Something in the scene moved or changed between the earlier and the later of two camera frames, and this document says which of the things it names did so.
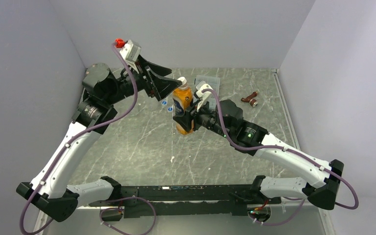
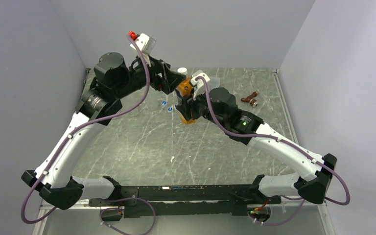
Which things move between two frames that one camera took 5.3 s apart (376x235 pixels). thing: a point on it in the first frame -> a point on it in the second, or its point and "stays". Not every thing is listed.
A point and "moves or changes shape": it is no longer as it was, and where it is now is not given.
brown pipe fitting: (253, 102) stays
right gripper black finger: (185, 120) -> (183, 105)
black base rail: (191, 201) stays
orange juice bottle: (182, 98) moves or changes shape
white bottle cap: (184, 81) moves or changes shape
